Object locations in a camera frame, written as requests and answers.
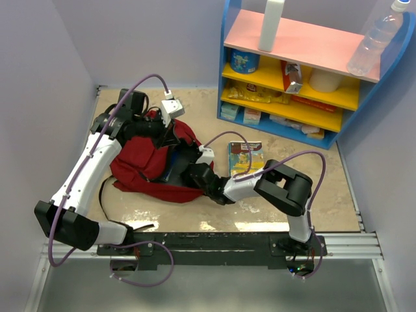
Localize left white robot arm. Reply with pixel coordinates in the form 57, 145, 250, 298
34, 89, 184, 255

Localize purple cable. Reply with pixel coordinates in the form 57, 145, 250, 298
47, 73, 176, 287
203, 131, 328, 280

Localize white bottle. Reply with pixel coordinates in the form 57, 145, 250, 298
257, 0, 285, 52

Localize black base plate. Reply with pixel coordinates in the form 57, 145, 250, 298
97, 232, 328, 272

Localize yellow snack bag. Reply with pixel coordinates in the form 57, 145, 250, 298
227, 81, 291, 105

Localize lower book under booklet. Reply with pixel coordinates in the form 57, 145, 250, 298
228, 141, 265, 177

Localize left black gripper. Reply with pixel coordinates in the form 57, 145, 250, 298
133, 109, 181, 150

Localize blue round tin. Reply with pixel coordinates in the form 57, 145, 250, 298
230, 49, 260, 74

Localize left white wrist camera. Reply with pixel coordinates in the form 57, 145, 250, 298
161, 99, 185, 127

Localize red flat box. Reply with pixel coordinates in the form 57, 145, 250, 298
291, 95, 337, 113

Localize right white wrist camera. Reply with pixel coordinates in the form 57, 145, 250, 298
195, 145, 215, 165

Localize red backpack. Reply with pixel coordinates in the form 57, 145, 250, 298
110, 111, 203, 203

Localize clear plastic water bottle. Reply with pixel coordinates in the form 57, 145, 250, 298
346, 0, 410, 77

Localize white wrapped packs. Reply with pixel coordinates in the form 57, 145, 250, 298
269, 114, 325, 140

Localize blue wooden shelf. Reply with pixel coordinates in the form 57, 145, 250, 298
217, 1, 415, 150

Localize red snack box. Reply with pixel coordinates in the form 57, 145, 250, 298
281, 60, 303, 94

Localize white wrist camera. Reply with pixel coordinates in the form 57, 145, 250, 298
195, 145, 215, 165
161, 99, 185, 127

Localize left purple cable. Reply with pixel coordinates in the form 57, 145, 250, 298
47, 73, 176, 287

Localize blue treehouse book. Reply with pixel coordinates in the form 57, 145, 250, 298
164, 151, 181, 185

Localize white paper roll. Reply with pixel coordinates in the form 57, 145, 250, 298
309, 68, 344, 93

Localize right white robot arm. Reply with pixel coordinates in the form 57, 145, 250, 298
181, 160, 313, 255

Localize pink tissue pack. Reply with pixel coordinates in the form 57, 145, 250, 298
243, 107, 261, 125

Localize teal tissue pack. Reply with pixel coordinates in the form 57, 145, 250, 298
220, 102, 240, 120

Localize aluminium rail frame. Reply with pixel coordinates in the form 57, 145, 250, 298
24, 84, 399, 312

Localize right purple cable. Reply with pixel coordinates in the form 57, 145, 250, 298
203, 131, 328, 280

